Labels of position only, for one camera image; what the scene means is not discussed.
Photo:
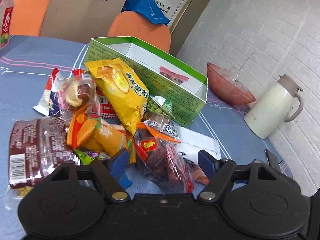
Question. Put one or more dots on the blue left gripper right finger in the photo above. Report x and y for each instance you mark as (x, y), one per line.
(208, 164)

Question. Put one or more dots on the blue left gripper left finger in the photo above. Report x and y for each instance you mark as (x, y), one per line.
(117, 167)

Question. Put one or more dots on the light blue green packet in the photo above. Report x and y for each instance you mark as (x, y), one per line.
(86, 157)

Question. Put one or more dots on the red dates bag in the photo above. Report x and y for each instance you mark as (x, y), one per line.
(157, 159)

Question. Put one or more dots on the orange snack bag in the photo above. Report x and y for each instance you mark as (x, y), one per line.
(93, 133)

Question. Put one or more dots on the yellow chip bag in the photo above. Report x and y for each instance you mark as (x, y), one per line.
(123, 89)

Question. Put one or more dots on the green pea packet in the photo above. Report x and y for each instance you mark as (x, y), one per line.
(161, 105)

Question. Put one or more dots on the clear cookie packet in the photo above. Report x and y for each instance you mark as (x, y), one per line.
(77, 92)

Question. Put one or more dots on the brown snack bag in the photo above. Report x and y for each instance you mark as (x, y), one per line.
(36, 148)

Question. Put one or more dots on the red white blue packet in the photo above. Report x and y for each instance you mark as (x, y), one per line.
(50, 101)

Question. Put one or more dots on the pink nut packet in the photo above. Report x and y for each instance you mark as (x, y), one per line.
(174, 77)

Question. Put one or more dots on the white thermos jug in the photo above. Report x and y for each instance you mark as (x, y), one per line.
(280, 103)

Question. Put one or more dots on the green cardboard box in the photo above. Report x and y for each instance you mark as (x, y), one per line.
(188, 98)

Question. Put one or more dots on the red bowl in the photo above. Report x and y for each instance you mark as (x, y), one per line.
(226, 86)

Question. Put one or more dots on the right orange chair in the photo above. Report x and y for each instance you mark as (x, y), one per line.
(130, 23)

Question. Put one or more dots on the orange chair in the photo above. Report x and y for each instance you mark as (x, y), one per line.
(27, 17)
(130, 23)

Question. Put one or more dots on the brown paper bag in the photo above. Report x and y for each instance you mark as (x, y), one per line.
(80, 20)

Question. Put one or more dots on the blue plastic bag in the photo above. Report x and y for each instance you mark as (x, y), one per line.
(148, 9)

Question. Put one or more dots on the left orange chair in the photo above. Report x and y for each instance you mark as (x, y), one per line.
(27, 17)

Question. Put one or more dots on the white juice carton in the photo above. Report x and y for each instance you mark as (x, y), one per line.
(6, 14)

